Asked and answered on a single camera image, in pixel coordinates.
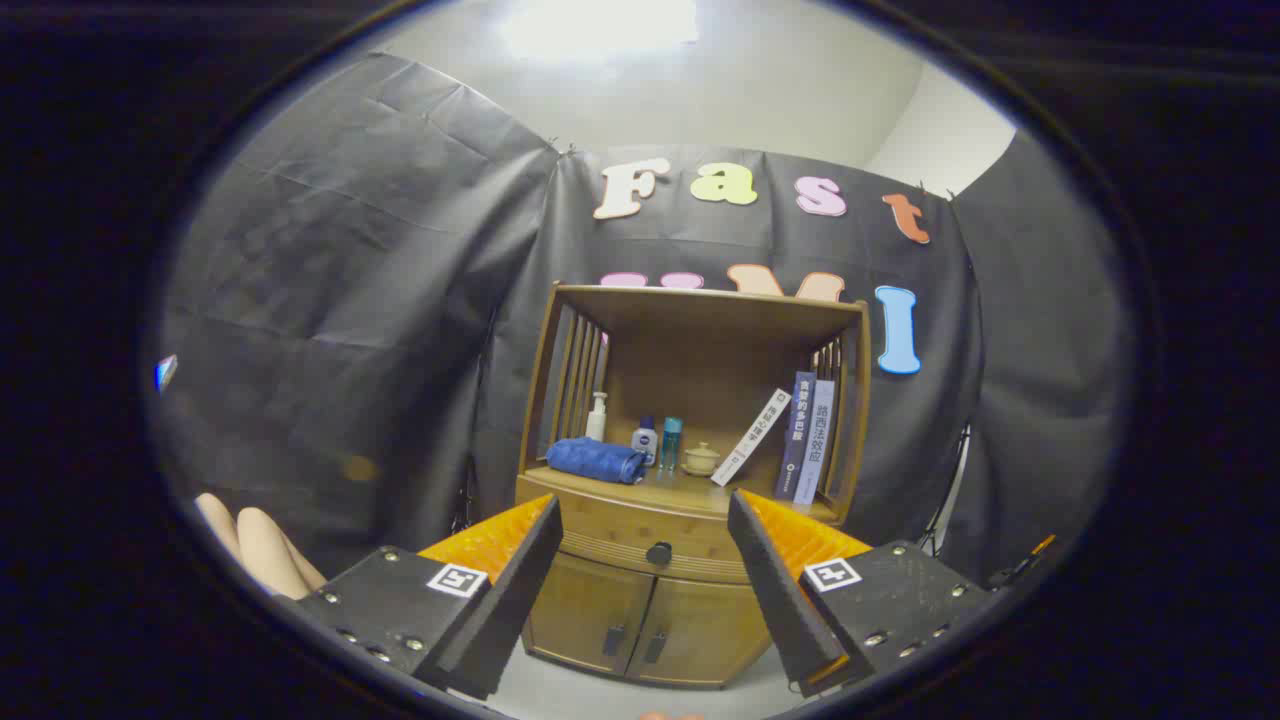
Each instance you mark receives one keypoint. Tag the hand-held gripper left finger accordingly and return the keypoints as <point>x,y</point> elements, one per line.
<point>520,590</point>

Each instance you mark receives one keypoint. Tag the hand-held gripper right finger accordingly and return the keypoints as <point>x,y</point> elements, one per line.
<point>775,590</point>

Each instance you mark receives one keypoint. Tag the wooden drawer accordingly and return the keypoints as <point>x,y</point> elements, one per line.
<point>620,530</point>

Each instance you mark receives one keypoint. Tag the wooden cabinet door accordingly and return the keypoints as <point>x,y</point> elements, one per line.
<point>585,610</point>
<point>700,630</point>

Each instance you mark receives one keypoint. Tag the wooden countertop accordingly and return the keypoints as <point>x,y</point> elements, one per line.
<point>680,490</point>

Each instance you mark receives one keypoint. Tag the wooden cabinet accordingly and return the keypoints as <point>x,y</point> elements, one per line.
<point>700,370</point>

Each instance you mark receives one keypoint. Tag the blue rolled towel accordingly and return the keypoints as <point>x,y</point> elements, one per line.
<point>595,460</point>

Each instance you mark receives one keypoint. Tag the beige lidded teacup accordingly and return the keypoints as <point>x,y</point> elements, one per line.
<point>700,460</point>

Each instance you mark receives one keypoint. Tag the white book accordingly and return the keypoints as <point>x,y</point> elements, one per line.
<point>752,436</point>

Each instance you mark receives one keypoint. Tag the light purple book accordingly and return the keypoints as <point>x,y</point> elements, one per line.
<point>818,440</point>

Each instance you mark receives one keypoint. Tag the dark blue book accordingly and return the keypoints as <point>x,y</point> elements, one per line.
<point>797,435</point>

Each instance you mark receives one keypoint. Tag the black backdrop stand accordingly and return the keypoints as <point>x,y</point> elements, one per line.
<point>932,538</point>

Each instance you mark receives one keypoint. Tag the white pump bottle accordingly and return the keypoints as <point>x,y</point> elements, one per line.
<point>597,425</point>

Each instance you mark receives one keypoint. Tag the clear blue bottle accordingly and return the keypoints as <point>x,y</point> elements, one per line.
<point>671,440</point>

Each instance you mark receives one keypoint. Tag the white bottle with blue cap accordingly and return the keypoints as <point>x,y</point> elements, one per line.
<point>645,442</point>

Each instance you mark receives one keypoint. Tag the orange black clamp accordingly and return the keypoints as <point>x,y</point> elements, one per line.
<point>1020,570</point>

